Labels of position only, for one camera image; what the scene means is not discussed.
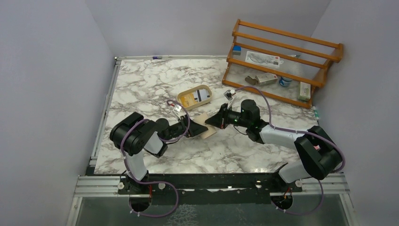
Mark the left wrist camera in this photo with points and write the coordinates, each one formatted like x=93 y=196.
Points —
x=177 y=108

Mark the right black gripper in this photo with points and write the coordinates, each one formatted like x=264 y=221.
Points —
x=219 y=120

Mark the clear packet with red label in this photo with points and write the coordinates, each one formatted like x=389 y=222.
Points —
x=263 y=59

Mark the wooden shelf rack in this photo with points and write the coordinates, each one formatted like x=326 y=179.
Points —
x=285 y=66

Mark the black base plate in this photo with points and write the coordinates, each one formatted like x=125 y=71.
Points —
x=202 y=189

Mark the beige oval tray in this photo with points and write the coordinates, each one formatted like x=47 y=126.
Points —
x=190 y=91

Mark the green white tube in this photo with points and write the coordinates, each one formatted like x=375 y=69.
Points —
x=316 y=113

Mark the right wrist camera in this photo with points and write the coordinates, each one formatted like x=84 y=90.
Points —
x=229 y=94

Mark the grey box with red label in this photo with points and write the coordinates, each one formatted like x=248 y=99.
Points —
x=266 y=78

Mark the blue white small box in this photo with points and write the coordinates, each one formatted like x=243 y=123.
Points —
x=236 y=50

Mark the green white small box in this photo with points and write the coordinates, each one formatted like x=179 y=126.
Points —
x=304 y=92

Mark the blue white bottle cap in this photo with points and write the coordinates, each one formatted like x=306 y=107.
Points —
x=285 y=82

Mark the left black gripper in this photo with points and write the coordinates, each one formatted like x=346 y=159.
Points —
x=195 y=128

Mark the white black card in tray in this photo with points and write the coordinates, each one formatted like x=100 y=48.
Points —
x=201 y=95

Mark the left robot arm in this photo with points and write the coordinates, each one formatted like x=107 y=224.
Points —
x=135 y=134

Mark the brown small object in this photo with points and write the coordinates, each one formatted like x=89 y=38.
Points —
x=251 y=81

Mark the orange card in tray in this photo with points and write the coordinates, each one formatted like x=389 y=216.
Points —
x=187 y=100

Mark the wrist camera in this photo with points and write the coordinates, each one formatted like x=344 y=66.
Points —
x=229 y=94
x=177 y=108

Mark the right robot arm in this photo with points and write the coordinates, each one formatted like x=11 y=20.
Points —
x=318 y=156

